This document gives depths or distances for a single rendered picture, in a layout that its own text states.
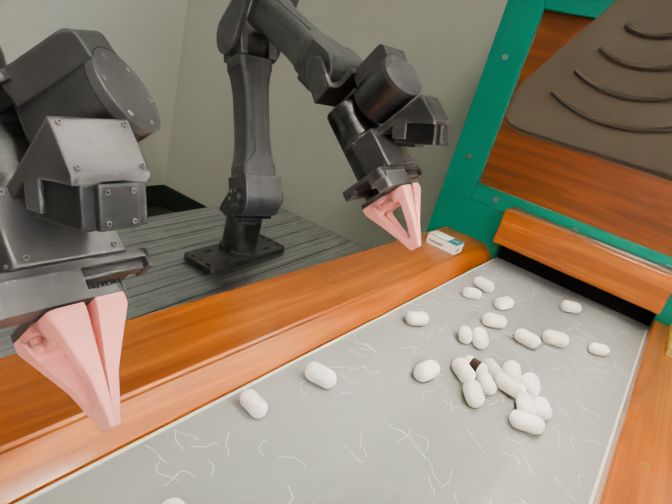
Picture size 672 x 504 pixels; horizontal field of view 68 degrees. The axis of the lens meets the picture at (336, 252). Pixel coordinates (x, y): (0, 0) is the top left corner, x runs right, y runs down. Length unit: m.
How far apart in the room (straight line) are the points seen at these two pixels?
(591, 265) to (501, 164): 0.27
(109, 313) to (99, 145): 0.10
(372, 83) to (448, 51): 1.40
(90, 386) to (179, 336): 0.19
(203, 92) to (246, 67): 1.83
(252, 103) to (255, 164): 0.10
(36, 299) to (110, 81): 0.13
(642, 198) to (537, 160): 0.19
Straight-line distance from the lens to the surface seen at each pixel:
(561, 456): 0.59
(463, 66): 1.97
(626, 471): 0.58
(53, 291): 0.32
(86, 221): 0.28
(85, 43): 0.34
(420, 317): 0.68
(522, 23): 1.07
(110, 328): 0.33
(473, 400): 0.57
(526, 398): 0.60
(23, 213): 0.33
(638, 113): 0.22
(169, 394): 0.46
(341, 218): 2.20
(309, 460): 0.45
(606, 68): 0.23
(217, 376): 0.48
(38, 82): 0.35
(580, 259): 0.97
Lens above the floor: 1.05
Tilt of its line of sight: 22 degrees down
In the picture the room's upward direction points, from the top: 16 degrees clockwise
